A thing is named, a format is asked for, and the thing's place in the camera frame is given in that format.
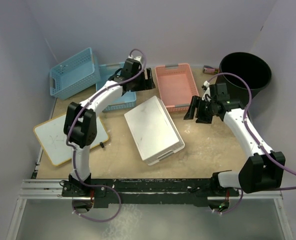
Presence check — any shallow blue perforated basket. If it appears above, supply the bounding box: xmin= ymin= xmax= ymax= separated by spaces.
xmin=95 ymin=62 xmax=137 ymax=112

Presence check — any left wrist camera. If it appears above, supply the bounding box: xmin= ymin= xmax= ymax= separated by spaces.
xmin=128 ymin=55 xmax=143 ymax=64

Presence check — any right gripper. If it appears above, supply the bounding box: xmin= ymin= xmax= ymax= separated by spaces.
xmin=184 ymin=95 xmax=217 ymax=124

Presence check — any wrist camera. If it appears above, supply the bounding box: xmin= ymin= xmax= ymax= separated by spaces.
xmin=128 ymin=55 xmax=143 ymax=64
xmin=202 ymin=80 xmax=210 ymax=91

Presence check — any white perforated basket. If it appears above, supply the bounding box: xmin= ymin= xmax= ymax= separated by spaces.
xmin=124 ymin=96 xmax=185 ymax=166

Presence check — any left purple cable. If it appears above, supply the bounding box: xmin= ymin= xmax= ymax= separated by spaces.
xmin=65 ymin=48 xmax=148 ymax=222

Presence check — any large black bucket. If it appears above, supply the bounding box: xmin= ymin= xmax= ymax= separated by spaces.
xmin=216 ymin=52 xmax=272 ymax=105

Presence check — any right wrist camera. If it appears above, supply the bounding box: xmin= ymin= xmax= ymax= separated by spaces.
xmin=202 ymin=80 xmax=210 ymax=91

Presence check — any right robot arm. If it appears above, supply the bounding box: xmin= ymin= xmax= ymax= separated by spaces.
xmin=184 ymin=81 xmax=286 ymax=196

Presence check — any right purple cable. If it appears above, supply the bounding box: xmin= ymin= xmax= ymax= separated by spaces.
xmin=207 ymin=72 xmax=296 ymax=215

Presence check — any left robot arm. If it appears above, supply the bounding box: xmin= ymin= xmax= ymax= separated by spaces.
xmin=63 ymin=55 xmax=155 ymax=196

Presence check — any whiteboard with yellow frame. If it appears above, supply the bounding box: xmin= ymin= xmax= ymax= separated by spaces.
xmin=33 ymin=114 xmax=109 ymax=166

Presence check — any pink marker pen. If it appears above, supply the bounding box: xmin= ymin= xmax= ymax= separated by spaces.
xmin=202 ymin=65 xmax=219 ymax=75

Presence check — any tall blue perforated basket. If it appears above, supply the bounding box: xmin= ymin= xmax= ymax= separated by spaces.
xmin=49 ymin=47 xmax=101 ymax=100

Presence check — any purple cable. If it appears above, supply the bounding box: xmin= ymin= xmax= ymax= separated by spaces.
xmin=65 ymin=48 xmax=148 ymax=222
xmin=207 ymin=72 xmax=296 ymax=215

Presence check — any aluminium frame rail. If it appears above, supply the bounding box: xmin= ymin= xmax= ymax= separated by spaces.
xmin=7 ymin=179 xmax=294 ymax=240

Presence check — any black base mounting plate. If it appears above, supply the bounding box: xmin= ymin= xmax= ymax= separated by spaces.
xmin=59 ymin=178 xmax=239 ymax=208

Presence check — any pink perforated basket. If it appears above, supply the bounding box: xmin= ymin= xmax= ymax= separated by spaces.
xmin=155 ymin=63 xmax=199 ymax=113

